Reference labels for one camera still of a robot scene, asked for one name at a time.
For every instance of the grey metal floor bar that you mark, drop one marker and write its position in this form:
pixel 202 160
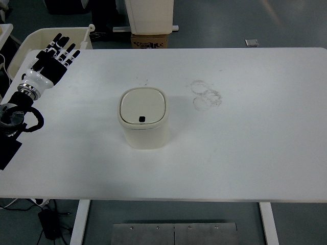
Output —
pixel 175 28

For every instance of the cream square trash can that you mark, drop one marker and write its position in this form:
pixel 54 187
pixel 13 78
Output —
pixel 143 114

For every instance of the cream plastic bin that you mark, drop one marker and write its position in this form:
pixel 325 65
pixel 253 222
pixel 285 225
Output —
pixel 40 39

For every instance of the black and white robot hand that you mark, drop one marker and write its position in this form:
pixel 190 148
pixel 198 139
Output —
pixel 49 66

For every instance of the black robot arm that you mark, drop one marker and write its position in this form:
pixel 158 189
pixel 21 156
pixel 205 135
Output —
pixel 13 121

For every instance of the white table leg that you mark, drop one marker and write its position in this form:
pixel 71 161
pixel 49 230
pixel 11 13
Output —
pixel 80 222
pixel 268 222

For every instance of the brown cardboard box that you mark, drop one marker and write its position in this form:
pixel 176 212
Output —
pixel 149 41

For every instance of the left white table leg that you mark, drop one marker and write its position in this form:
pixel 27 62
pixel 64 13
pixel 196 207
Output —
pixel 80 222

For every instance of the right white table leg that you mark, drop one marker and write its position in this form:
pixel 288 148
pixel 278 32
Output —
pixel 268 222

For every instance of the black power adapter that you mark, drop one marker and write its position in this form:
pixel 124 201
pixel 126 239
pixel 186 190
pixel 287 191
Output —
pixel 50 224

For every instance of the metal floor plate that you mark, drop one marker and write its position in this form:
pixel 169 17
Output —
pixel 179 233

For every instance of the small grey floor plate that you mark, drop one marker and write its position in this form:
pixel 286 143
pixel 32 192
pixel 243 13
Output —
pixel 252 43

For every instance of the white table at left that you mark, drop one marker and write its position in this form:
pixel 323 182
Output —
pixel 6 30

